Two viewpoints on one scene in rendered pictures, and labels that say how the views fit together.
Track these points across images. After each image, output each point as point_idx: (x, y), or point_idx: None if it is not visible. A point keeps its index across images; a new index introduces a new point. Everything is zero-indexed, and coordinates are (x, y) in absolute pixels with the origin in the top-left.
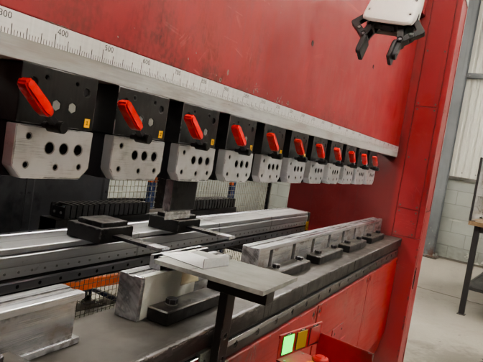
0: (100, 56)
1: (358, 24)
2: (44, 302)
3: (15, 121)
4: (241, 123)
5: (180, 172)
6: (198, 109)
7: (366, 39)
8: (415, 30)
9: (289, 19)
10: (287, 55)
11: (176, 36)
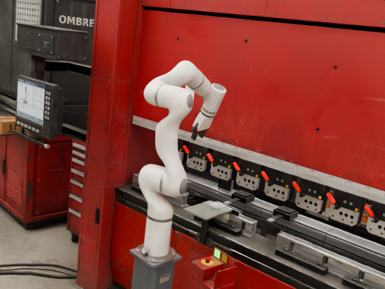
0: (184, 134)
1: None
2: None
3: None
4: (247, 163)
5: (212, 172)
6: (220, 153)
7: (201, 131)
8: (197, 128)
9: (285, 117)
10: (286, 136)
11: (209, 128)
